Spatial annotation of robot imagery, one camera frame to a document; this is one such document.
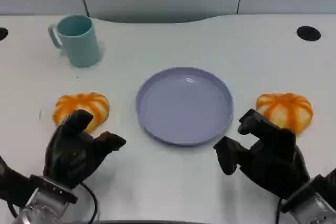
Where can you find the orange and white bread roll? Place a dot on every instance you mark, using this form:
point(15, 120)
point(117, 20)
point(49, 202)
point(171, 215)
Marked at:
point(286, 111)
point(86, 103)

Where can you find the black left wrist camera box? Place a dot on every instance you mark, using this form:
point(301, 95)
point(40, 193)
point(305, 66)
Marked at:
point(13, 184)

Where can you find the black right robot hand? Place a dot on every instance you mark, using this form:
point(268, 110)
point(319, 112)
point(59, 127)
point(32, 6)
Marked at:
point(278, 161)

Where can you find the pale green mug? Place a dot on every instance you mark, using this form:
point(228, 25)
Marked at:
point(78, 45)

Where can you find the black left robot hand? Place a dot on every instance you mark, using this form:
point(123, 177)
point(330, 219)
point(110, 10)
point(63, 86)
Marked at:
point(65, 155)

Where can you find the lilac plate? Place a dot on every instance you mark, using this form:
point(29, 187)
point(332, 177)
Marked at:
point(183, 108)

